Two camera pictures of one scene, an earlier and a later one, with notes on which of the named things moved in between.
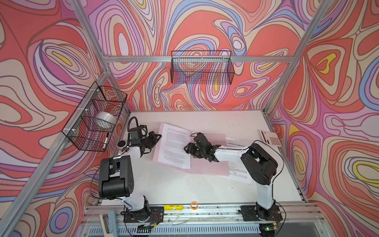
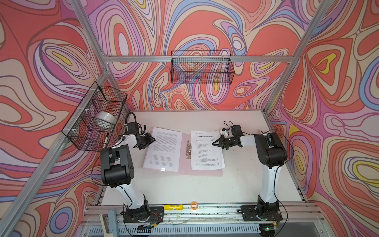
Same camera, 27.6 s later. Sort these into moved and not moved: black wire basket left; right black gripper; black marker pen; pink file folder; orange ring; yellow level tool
Moved: pink file folder; right black gripper
Not moved: yellow level tool; black marker pen; black wire basket left; orange ring
